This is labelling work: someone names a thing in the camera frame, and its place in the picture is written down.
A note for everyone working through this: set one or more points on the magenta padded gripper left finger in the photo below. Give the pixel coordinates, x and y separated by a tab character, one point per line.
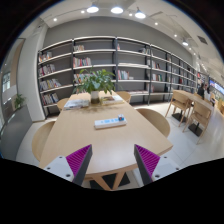
72	167

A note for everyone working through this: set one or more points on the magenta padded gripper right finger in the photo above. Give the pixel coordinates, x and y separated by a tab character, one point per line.
151	166

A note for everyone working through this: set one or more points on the blue and red charger plug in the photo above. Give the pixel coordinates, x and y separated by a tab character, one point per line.
121	117

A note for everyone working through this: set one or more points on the wooden chair near left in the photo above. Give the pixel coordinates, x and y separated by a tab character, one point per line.
40	138

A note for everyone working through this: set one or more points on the wooden chair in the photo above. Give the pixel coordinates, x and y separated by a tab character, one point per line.
124	95
61	103
156	119
183	102
199	118
40	138

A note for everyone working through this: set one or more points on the wooden chair near right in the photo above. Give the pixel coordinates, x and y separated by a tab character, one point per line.
156	119

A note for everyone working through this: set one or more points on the light wooden table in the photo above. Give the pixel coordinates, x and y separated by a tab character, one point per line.
112	148

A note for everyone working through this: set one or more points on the white power strip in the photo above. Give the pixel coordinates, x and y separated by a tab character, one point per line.
107	123

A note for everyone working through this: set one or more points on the open magazine on left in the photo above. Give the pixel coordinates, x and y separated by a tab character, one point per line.
73	104

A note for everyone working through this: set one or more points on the wooden chair far left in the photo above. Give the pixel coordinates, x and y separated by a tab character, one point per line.
61	103

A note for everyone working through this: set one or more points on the book stack on right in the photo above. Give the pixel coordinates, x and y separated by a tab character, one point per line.
109	100

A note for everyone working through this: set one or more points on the wooden chair right front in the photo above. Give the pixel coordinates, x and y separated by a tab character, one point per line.
199	118

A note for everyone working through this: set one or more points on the wooden chair right back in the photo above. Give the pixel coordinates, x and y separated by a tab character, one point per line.
183	102

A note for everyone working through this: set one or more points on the wooden chair far right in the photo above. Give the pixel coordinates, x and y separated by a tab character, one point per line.
124	95

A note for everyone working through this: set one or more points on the green potted plant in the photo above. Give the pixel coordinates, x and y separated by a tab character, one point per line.
92	82

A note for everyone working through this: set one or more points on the small plant by window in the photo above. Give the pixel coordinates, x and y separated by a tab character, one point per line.
19	100

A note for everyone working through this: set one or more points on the seated person in background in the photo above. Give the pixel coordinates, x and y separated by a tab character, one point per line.
203	91

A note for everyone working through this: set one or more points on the large grey bookshelf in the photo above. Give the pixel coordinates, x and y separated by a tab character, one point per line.
148	72

